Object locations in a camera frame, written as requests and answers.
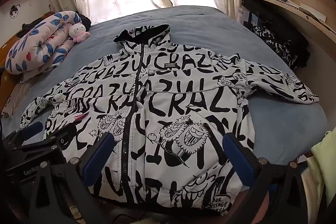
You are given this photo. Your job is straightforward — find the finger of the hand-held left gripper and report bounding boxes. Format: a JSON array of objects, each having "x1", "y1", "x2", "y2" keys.
[
  {"x1": 21, "y1": 132, "x2": 77, "y2": 156},
  {"x1": 3, "y1": 121, "x2": 44, "y2": 147}
]

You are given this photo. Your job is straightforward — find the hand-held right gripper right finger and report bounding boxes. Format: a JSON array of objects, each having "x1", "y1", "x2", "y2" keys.
[{"x1": 223, "y1": 132, "x2": 310, "y2": 224}]

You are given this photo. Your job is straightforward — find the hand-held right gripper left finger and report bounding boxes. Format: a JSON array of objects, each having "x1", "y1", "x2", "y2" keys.
[{"x1": 29, "y1": 132, "x2": 115, "y2": 224}]

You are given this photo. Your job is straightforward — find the white black graffiti print jacket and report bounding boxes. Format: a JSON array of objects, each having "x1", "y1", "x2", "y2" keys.
[{"x1": 20, "y1": 24, "x2": 320, "y2": 214}]

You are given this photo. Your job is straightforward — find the black clothes pile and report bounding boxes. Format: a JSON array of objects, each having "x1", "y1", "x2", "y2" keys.
[{"x1": 241, "y1": 0, "x2": 310, "y2": 69}]

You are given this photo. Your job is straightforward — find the beige cloth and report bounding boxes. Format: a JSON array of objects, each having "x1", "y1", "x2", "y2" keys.
[{"x1": 1, "y1": 80, "x2": 34, "y2": 117}]

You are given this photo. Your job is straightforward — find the light green cloth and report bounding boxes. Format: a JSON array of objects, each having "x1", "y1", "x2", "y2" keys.
[{"x1": 307, "y1": 132, "x2": 336, "y2": 214}]

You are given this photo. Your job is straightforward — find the floral print quilt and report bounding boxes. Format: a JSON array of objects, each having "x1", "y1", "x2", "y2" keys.
[{"x1": 5, "y1": 11, "x2": 91, "y2": 75}]

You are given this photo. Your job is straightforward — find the pink white cat plush toy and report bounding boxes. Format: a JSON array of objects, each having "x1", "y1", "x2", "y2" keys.
[{"x1": 69, "y1": 22, "x2": 90, "y2": 43}]

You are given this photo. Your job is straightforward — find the black cloth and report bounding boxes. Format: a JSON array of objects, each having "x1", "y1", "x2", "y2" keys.
[{"x1": 76, "y1": 12, "x2": 92, "y2": 29}]

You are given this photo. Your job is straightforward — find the black white patterned garment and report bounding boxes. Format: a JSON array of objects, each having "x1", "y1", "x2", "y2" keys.
[{"x1": 252, "y1": 26, "x2": 292, "y2": 67}]

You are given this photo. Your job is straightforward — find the small white box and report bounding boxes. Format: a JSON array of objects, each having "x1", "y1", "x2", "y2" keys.
[{"x1": 236, "y1": 6, "x2": 248, "y2": 22}]

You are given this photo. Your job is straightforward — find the bed with blue sheet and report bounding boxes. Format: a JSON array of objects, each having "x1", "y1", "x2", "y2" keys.
[{"x1": 0, "y1": 5, "x2": 328, "y2": 214}]

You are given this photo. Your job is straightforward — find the white paper sheet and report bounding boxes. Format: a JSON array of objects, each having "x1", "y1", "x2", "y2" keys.
[{"x1": 299, "y1": 2, "x2": 327, "y2": 22}]

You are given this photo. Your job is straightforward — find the black face wall sticker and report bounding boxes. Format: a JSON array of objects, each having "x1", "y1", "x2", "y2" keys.
[{"x1": 9, "y1": 4, "x2": 21, "y2": 18}]

